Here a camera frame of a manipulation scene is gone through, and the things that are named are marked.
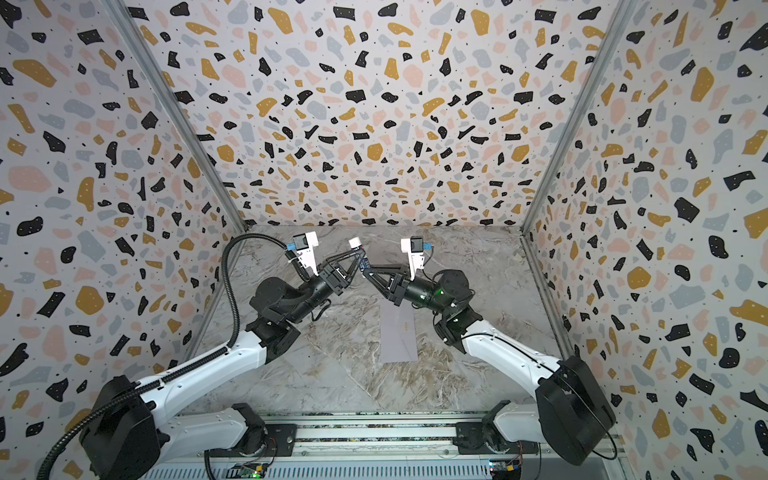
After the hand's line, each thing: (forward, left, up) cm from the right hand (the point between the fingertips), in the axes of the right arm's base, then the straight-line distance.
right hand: (362, 272), depth 63 cm
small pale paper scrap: (+35, -51, -38) cm, 73 cm away
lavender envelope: (+3, -7, -36) cm, 37 cm away
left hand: (+2, 0, +4) cm, 4 cm away
